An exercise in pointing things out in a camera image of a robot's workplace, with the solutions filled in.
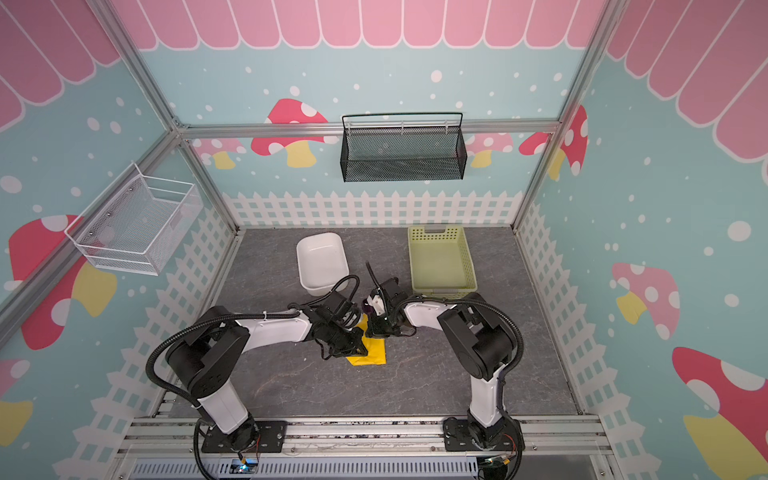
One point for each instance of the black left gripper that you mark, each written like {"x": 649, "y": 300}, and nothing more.
{"x": 352, "y": 348}

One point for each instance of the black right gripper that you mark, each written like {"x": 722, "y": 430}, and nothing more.
{"x": 383, "y": 321}

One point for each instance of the yellow paper napkin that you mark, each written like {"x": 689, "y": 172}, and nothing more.
{"x": 376, "y": 348}

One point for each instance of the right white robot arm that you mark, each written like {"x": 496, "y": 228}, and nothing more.
{"x": 487, "y": 344}

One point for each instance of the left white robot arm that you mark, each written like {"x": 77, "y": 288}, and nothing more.
{"x": 204, "y": 355}

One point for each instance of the green perforated plastic basket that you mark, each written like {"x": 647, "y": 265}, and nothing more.
{"x": 440, "y": 261}

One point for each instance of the white plastic tub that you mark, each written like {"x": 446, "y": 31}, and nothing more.
{"x": 321, "y": 262}

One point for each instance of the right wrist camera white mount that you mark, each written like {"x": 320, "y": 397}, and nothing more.
{"x": 377, "y": 303}

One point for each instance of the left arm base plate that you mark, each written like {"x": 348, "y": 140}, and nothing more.
{"x": 262, "y": 436}

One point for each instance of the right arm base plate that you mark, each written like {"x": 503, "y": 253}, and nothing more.
{"x": 468, "y": 434}

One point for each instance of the black mesh wall basket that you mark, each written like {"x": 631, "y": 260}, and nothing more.
{"x": 403, "y": 147}

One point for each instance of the white wire wall basket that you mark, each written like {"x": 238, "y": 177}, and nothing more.
{"x": 137, "y": 227}

